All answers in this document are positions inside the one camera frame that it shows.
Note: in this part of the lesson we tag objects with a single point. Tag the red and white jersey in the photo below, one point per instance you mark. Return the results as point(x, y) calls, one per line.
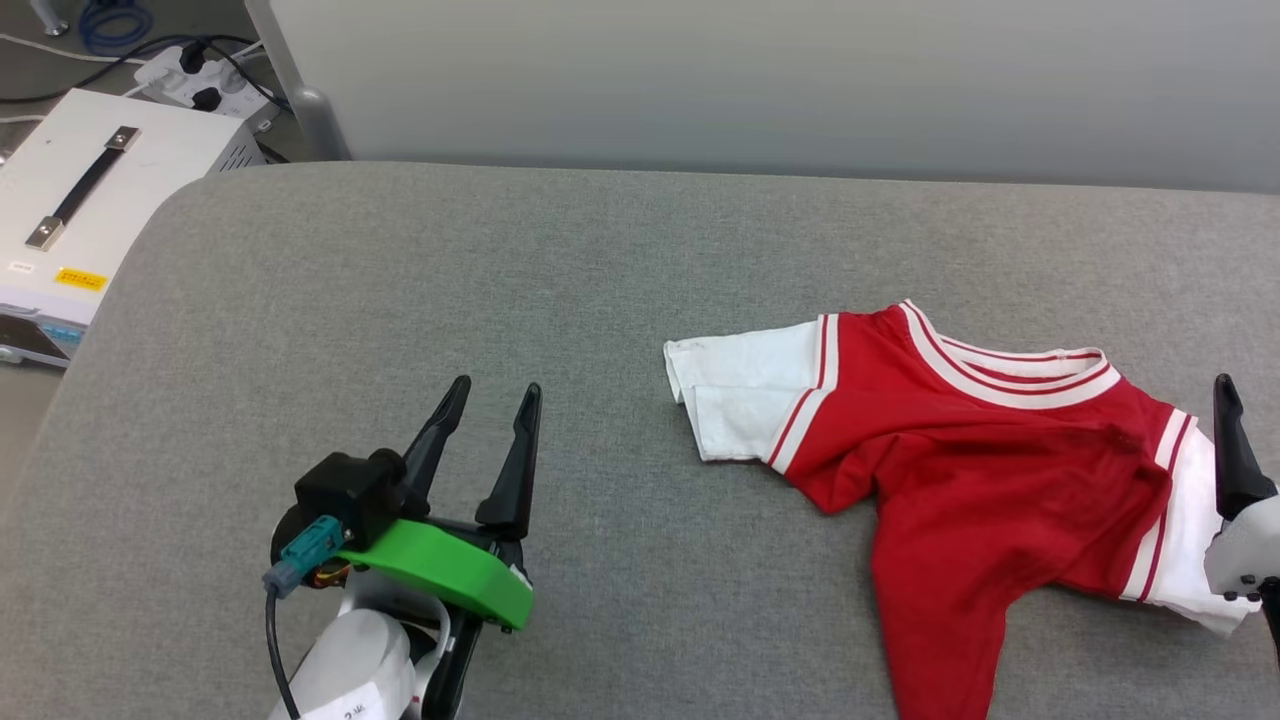
point(1000, 480)

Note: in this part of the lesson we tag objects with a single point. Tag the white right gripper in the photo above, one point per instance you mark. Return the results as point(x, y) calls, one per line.
point(1245, 555)

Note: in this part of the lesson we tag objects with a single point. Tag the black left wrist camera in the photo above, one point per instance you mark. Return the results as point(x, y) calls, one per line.
point(345, 495)

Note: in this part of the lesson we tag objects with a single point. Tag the grey metal panel stand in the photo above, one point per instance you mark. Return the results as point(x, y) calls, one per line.
point(310, 115)

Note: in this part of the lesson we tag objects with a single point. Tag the white power strip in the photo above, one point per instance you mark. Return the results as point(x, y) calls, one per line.
point(175, 80)

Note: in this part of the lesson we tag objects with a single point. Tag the silver stand foot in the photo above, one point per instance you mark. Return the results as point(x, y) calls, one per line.
point(48, 18)

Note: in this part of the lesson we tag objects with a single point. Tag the teal left camera connector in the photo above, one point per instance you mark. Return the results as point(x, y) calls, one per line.
point(305, 555)

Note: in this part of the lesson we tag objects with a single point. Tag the white partition panel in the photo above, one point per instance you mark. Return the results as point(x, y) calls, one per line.
point(760, 80)

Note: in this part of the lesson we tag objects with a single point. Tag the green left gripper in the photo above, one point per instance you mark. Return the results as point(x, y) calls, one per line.
point(450, 570)

